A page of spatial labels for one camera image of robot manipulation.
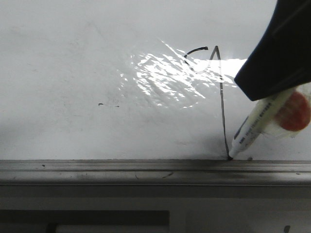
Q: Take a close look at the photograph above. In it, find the white black-tip whiteboard marker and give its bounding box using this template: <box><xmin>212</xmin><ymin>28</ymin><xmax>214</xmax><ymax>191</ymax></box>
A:
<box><xmin>229</xmin><ymin>88</ymin><xmax>295</xmax><ymax>159</ymax></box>

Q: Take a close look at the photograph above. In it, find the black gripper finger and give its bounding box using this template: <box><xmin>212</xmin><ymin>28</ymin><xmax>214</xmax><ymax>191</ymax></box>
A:
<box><xmin>234</xmin><ymin>0</ymin><xmax>311</xmax><ymax>101</ymax></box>

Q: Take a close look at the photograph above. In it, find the white whiteboard surface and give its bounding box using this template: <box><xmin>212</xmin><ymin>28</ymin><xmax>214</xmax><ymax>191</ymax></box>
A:
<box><xmin>0</xmin><ymin>0</ymin><xmax>311</xmax><ymax>161</ymax></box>

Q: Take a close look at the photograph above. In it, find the grey metal whiteboard frame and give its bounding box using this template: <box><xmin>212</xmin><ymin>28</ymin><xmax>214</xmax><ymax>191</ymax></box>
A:
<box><xmin>0</xmin><ymin>160</ymin><xmax>311</xmax><ymax>186</ymax></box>

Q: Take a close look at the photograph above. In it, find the red round magnet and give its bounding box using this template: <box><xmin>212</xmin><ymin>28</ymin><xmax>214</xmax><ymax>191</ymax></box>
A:
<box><xmin>263</xmin><ymin>83</ymin><xmax>311</xmax><ymax>138</ymax></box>

